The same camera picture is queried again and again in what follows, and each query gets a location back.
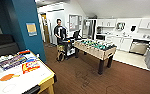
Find foosball gaming table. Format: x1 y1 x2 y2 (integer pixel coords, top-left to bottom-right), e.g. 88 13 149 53
73 38 118 76

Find brown bag on floor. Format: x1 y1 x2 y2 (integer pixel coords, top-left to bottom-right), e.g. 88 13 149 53
55 51 66 63

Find person in dark shirt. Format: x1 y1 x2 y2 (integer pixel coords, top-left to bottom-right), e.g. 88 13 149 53
53 18 68 46

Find stainless steel refrigerator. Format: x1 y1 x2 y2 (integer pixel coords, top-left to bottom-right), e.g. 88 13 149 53
82 18 98 41

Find black built-in microwave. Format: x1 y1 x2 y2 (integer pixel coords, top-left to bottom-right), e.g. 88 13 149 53
95 34 106 41

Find white column outlet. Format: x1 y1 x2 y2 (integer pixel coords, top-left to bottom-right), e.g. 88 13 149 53
36 53 41 59

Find white under-sink cabinet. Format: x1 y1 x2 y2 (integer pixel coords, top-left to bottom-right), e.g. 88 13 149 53
111 35 133 53

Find small red flat item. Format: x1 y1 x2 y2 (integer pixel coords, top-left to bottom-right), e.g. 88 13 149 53
17 49 31 56

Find black soap dispenser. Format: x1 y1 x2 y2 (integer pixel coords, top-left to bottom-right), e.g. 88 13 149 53
130 24 137 33

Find yellow white game table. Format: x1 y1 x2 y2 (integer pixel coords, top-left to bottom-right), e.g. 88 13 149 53
0 49 58 94

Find long dark grey sofa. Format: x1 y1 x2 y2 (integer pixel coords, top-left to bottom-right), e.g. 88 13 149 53
0 33 21 61

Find wall notice board posters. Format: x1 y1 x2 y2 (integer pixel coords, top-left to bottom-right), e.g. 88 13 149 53
68 13 84 33

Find white wall cabinet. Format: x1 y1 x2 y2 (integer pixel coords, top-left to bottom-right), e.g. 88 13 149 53
96 18 118 29

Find yellow wall poster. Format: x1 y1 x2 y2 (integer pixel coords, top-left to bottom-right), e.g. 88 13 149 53
25 22 38 37

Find white wall cabinet three doors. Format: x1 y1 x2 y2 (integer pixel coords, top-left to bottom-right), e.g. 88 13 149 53
138 17 150 31

